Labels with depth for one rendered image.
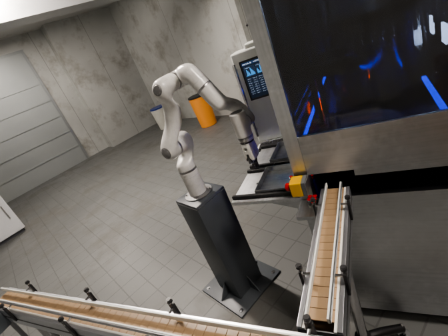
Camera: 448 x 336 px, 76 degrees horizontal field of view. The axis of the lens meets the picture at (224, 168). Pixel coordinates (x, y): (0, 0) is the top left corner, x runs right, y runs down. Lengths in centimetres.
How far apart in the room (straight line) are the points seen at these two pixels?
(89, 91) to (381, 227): 828
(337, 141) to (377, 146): 15
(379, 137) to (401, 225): 45
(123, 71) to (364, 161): 855
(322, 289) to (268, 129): 166
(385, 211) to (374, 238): 17
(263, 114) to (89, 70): 717
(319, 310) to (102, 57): 882
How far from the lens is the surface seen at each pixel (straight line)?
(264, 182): 171
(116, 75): 929
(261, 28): 121
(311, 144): 131
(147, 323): 120
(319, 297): 100
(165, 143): 172
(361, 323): 173
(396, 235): 158
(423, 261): 170
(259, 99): 237
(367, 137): 128
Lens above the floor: 171
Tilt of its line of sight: 24 degrees down
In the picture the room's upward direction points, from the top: 23 degrees counter-clockwise
